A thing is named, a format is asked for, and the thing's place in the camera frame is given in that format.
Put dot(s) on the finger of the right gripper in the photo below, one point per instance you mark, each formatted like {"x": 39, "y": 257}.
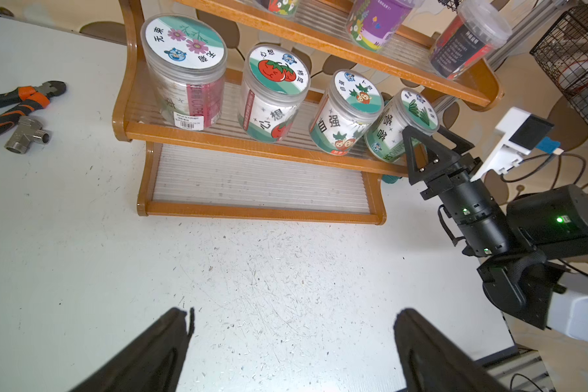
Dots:
{"x": 427, "y": 159}

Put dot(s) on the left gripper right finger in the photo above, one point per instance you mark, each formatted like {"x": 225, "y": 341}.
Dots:
{"x": 431, "y": 362}

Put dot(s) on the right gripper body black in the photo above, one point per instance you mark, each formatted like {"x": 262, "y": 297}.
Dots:
{"x": 469, "y": 212}

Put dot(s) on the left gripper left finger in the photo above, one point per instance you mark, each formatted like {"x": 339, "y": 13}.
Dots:
{"x": 152, "y": 362}

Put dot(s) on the grass label seed jar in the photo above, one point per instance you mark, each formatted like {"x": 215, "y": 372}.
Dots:
{"x": 408, "y": 108}

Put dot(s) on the carrot label seed jar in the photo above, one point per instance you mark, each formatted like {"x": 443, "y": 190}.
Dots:
{"x": 350, "y": 105}

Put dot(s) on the clear seed jar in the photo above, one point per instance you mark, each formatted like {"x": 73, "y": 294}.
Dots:
{"x": 371, "y": 23}
{"x": 477, "y": 29}
{"x": 283, "y": 8}

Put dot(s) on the wooden two-tier shelf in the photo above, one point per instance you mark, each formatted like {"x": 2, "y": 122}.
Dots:
{"x": 255, "y": 143}

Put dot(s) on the tomato label seed jar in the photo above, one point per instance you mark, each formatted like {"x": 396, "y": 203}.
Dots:
{"x": 275, "y": 83}

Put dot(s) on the flower label seed jar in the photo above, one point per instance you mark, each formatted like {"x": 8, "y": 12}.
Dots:
{"x": 186, "y": 60}

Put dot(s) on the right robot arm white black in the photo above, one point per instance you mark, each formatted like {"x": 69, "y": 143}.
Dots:
{"x": 526, "y": 248}

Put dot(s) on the metal pipe tee fitting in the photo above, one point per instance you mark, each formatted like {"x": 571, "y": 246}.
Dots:
{"x": 28, "y": 131}

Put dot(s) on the orange black pliers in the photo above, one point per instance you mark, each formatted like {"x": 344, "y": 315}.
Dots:
{"x": 24, "y": 100}

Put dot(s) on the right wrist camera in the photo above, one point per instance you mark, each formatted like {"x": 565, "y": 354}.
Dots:
{"x": 521, "y": 133}

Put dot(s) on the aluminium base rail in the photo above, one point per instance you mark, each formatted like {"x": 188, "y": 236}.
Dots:
{"x": 518, "y": 369}

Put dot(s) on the right black wire basket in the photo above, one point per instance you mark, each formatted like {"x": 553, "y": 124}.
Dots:
{"x": 562, "y": 54}

